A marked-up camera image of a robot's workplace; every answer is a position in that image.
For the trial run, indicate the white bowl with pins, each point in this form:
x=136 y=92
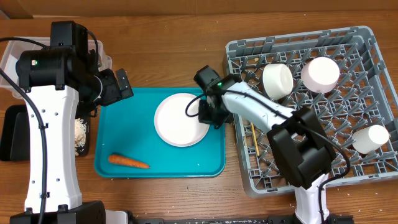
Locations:
x=320 y=75
x=277 y=80

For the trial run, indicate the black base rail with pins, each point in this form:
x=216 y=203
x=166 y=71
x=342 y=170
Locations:
x=285 y=219

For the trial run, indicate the grey dishwasher rack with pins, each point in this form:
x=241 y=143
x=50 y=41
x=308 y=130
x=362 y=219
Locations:
x=363 y=96

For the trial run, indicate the black tray bin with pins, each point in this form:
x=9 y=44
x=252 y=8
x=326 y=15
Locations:
x=15 y=144

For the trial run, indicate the white plate with food scraps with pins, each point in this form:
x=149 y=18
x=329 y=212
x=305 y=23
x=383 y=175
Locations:
x=173 y=125

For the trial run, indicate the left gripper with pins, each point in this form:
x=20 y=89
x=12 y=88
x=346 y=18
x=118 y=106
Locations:
x=115 y=93

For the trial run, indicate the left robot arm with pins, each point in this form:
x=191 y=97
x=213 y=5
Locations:
x=59 y=82

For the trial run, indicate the clear plastic bin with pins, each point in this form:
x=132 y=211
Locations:
x=15 y=48

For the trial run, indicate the orange carrot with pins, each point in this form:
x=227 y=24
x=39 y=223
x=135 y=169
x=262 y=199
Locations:
x=125 y=161

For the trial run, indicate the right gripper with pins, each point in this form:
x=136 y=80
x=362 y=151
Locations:
x=206 y=117

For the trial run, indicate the wooden chopstick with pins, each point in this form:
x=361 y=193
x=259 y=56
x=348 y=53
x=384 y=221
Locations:
x=255 y=139

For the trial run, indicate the white cup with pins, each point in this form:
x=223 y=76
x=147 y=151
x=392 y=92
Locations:
x=371 y=138

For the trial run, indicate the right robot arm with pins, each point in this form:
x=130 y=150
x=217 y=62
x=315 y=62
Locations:
x=301 y=150

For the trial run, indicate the teal serving tray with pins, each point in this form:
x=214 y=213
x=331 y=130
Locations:
x=127 y=128

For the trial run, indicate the rice and peanut scraps pile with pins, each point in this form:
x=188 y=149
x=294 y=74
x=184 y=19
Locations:
x=80 y=136

